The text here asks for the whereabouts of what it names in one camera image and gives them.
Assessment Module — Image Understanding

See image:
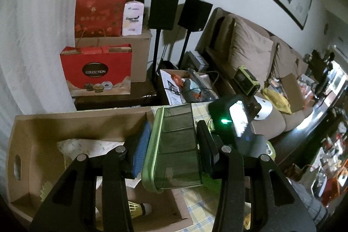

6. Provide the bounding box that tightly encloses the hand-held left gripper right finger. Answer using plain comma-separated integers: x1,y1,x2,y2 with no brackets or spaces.
196,120,317,232

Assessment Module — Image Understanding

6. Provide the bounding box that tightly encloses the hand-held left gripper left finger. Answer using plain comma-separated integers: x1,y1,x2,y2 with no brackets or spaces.
29,120,153,232

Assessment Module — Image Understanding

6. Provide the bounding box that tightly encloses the green translucent organizer box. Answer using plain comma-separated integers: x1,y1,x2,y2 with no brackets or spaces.
141,103,204,192

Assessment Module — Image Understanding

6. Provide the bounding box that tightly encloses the white patterned bag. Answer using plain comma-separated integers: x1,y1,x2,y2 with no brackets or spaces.
57,139,128,189

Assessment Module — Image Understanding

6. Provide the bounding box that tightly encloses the cardboard tray box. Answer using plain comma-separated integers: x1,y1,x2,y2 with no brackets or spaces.
5,106,191,230

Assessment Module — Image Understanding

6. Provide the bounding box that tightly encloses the white round device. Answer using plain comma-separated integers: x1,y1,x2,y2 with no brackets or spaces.
254,96,273,121

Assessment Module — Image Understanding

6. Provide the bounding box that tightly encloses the brown sofa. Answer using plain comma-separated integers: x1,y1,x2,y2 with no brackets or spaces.
196,7,327,140

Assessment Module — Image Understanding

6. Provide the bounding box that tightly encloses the yellow cloth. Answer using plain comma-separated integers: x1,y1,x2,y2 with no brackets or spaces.
261,85,293,114

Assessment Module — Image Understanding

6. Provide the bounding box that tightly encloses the green black radio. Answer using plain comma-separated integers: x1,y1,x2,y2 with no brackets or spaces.
234,66,261,97

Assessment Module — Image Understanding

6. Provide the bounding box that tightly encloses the dark low cabinet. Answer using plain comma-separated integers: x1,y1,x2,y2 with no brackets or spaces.
74,80,164,111

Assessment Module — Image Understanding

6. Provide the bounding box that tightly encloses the open box of clutter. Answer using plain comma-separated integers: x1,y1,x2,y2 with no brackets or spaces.
159,69,219,106

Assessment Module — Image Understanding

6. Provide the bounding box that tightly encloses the yellow checked tablecloth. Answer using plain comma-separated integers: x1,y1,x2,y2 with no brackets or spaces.
152,103,253,232

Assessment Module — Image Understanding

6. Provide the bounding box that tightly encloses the brown cardboard piece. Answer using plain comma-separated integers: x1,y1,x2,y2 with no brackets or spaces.
280,73,305,106

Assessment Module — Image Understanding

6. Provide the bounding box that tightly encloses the silver appliance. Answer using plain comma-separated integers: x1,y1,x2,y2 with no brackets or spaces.
185,51,210,72

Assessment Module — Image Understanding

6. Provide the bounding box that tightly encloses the grey striped cloth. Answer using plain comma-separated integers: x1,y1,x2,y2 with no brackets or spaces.
288,178,329,224

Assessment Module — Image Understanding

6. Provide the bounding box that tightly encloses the small brown sofa cushion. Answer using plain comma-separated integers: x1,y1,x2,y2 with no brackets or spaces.
272,43,308,80

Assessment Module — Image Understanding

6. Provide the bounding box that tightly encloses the red collection gift bag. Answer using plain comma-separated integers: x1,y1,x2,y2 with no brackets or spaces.
60,43,133,97

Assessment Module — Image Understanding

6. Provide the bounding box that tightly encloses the large brown sofa cushion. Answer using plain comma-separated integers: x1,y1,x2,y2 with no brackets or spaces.
228,15,274,83

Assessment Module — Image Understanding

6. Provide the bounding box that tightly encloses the large brown cardboard box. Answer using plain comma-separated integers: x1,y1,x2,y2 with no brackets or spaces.
75,29,153,83

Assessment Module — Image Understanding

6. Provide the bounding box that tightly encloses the white pink pouch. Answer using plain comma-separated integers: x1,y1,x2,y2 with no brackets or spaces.
121,1,144,36

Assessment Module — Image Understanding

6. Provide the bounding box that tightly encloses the black speaker on stand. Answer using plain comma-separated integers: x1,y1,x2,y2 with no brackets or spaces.
178,0,213,69
148,0,180,83

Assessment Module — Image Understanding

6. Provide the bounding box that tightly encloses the red patterned gift bag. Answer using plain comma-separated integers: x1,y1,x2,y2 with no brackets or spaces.
75,0,128,38

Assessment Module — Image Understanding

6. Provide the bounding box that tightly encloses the white curtain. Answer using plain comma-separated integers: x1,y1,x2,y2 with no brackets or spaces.
0,0,78,124

